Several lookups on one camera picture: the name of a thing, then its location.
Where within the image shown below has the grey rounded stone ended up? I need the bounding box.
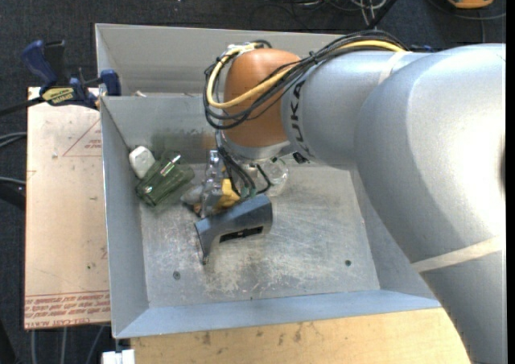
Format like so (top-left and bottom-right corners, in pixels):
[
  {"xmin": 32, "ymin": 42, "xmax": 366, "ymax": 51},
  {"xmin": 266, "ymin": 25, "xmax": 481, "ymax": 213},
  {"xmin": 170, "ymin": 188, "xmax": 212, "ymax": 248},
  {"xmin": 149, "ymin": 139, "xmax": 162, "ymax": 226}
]
[{"xmin": 180, "ymin": 186, "xmax": 206, "ymax": 205}]

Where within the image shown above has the yellow toy piece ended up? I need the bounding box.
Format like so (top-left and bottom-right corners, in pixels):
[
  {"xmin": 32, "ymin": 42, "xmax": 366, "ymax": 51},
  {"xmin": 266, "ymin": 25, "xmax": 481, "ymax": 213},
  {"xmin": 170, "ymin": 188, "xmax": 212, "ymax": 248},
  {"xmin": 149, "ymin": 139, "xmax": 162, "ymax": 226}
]
[{"xmin": 216, "ymin": 178, "xmax": 243, "ymax": 211}]

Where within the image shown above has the blue-grey angled plastic tool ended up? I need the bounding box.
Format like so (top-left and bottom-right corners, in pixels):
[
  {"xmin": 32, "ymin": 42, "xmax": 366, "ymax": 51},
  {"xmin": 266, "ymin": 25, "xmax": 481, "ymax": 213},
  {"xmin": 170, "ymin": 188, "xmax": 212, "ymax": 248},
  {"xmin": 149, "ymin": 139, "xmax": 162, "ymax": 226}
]
[{"xmin": 194, "ymin": 193, "xmax": 274, "ymax": 266}]

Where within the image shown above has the green clear glass box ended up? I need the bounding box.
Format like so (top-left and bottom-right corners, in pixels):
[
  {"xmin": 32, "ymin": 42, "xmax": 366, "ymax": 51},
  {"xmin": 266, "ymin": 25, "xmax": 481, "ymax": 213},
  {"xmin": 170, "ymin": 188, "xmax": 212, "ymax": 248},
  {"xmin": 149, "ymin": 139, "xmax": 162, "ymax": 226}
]
[{"xmin": 134, "ymin": 150, "xmax": 196, "ymax": 208}]

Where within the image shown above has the clear glass thing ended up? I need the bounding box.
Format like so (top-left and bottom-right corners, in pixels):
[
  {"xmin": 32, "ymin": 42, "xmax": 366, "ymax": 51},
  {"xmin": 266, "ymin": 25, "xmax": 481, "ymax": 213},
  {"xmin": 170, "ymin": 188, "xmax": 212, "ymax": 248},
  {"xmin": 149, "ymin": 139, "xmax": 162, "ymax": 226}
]
[{"xmin": 263, "ymin": 155, "xmax": 290, "ymax": 197}]

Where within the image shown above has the white rounded block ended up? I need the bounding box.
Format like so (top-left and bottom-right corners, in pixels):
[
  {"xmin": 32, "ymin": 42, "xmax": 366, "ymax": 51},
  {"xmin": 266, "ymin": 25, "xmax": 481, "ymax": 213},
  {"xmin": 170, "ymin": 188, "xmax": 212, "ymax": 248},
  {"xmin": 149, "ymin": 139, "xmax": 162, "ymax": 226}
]
[{"xmin": 128, "ymin": 146, "xmax": 156, "ymax": 180}]

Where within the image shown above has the grey metal bin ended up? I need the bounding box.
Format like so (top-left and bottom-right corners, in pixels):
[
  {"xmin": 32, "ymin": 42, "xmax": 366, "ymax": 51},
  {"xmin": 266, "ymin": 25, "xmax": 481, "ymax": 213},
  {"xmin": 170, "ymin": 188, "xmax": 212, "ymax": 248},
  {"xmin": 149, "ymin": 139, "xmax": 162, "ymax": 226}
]
[{"xmin": 94, "ymin": 23, "xmax": 444, "ymax": 340}]

